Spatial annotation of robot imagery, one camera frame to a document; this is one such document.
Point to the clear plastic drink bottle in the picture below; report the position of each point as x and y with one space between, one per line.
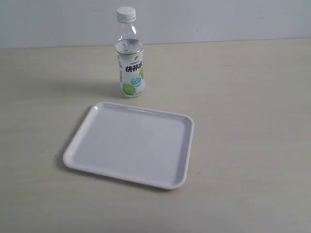
129 49

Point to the white bottle cap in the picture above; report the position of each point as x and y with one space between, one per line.
126 13

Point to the white rectangular plastic tray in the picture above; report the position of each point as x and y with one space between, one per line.
132 144

